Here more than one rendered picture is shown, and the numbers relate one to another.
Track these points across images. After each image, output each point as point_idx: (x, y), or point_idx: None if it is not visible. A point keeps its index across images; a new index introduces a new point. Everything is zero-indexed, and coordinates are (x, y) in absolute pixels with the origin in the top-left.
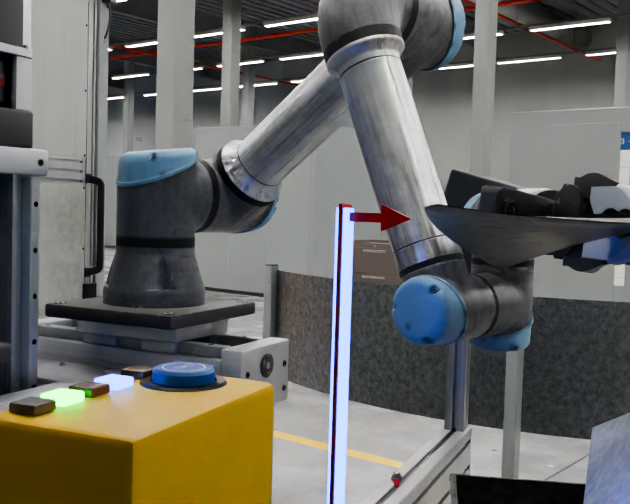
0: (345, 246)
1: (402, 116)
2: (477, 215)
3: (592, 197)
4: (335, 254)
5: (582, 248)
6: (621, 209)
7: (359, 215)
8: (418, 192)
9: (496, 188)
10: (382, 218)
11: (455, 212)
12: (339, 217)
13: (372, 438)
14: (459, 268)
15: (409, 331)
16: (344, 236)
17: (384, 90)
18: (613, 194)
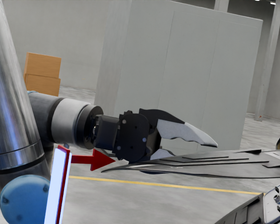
0: (66, 186)
1: (9, 40)
2: (217, 178)
3: (159, 126)
4: (58, 194)
5: (149, 158)
6: (190, 140)
7: (76, 158)
8: (23, 106)
9: (114, 119)
10: (94, 160)
11: (208, 177)
12: (66, 162)
13: None
14: (47, 165)
15: (20, 222)
16: (67, 178)
17: None
18: (181, 129)
